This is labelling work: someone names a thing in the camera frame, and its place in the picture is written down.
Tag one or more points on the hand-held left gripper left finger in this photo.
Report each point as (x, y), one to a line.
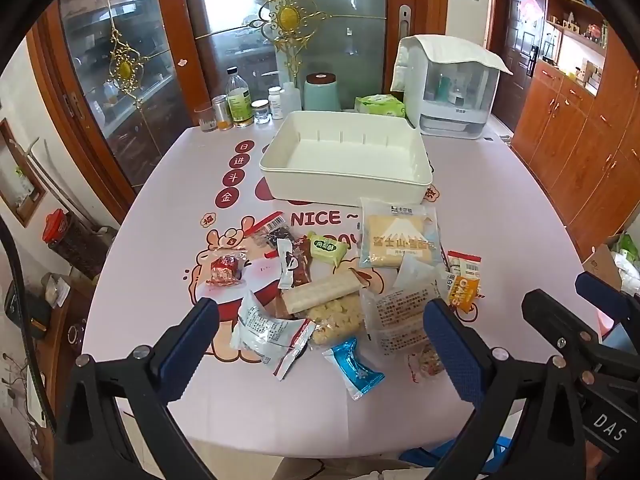
(192, 345)

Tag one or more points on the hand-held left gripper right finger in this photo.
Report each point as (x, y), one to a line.
(450, 345)

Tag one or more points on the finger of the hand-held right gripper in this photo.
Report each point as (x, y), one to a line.
(600, 292)
(550, 317)

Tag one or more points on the clear bun packet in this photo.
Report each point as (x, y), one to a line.
(397, 317)

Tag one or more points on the white red-edged snack packet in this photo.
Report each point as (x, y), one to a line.
(265, 332)

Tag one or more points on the orange white stick packet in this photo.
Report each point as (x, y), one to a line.
(465, 264)

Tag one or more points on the yellow puff snack bag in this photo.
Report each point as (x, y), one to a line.
(335, 320)

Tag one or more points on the long brown wafer packet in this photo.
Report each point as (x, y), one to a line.
(322, 292)

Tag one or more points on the white plastic bin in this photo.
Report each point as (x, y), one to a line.
(345, 157)

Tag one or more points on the cardboard box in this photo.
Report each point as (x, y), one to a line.
(602, 262)

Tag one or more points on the orange snack packet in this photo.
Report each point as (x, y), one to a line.
(462, 295)

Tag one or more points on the translucent white packet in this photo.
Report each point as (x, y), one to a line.
(412, 272)

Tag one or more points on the red candy packet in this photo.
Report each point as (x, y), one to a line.
(226, 269)

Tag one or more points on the blue candy packet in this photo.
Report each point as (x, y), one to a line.
(352, 367)

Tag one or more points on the blue plastic stool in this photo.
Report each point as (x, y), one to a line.
(430, 455)

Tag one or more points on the mountain print bread packet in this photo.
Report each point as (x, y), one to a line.
(400, 235)

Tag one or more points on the white strip snack packet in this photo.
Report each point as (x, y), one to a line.
(286, 265)

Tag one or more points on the wooden side table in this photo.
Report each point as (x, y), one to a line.
(65, 330)

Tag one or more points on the clear barcode snack bag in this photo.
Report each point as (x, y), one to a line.
(272, 232)

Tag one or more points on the green snack packet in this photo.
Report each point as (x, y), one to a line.
(326, 249)

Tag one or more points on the wooden shelf cabinet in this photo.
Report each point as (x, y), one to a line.
(575, 135)

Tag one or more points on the red lid jar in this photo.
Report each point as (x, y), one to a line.
(65, 240)

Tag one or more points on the glass cup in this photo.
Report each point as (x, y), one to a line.
(205, 120)

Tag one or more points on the white bottle sterilizer cabinet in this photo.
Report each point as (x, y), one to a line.
(452, 110)

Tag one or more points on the metal lid jar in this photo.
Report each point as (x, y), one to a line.
(222, 112)

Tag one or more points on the small white lid jar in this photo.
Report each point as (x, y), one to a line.
(261, 112)

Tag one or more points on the plastic bottle green label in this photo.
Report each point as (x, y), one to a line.
(239, 102)

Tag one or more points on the green tissue pack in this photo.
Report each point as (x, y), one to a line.
(379, 106)

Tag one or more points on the white pill bottle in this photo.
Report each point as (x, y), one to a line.
(276, 104)

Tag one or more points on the dark wooden entry door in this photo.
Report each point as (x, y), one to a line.
(520, 45)

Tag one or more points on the translucent plastic bottle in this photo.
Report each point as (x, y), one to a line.
(292, 99)

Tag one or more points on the mint canister brown lid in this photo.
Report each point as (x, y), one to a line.
(322, 94)

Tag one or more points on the white towel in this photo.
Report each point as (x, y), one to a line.
(450, 49)

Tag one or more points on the wooden wall frame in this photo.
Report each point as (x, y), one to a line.
(20, 175)

